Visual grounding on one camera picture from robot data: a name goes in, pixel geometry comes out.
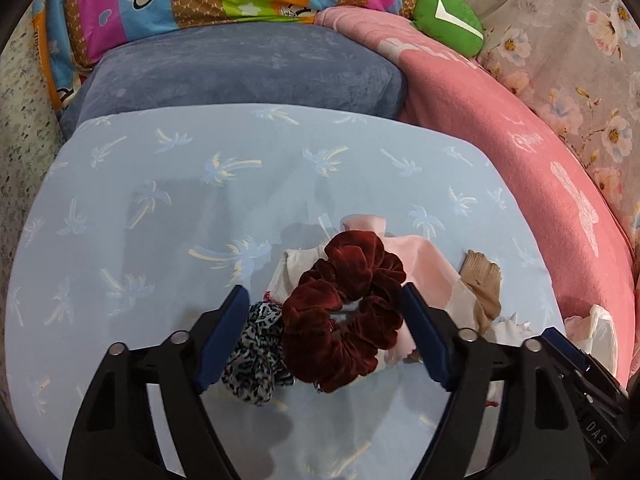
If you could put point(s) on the green round cushion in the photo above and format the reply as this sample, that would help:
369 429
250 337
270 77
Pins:
445 20

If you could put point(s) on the leopard print scrunchie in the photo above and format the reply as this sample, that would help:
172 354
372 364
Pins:
255 360

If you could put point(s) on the beige stocking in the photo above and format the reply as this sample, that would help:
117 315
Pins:
482 280

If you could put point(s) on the trash bin with white bag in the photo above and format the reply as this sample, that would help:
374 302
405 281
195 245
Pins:
595 330

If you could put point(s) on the pink blanket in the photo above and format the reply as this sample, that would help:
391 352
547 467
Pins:
525 160

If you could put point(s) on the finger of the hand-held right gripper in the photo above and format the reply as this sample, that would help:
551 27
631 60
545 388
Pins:
567 347

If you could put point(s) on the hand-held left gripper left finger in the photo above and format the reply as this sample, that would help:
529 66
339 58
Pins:
222 340

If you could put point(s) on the pale pink cloth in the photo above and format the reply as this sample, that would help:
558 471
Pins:
430 270

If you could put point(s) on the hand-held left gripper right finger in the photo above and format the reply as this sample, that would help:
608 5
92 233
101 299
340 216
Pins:
425 340

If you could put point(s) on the light blue palm-print cloth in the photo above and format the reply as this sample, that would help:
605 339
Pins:
175 210

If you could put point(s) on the white sock with red trim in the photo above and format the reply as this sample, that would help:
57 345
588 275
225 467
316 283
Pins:
295 275

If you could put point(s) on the dark red velvet scrunchie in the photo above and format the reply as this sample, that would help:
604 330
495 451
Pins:
345 310

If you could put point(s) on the blue-grey cushion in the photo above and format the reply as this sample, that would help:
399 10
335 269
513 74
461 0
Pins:
240 70

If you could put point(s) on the grey floral sheet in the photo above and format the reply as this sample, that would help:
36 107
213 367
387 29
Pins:
565 60

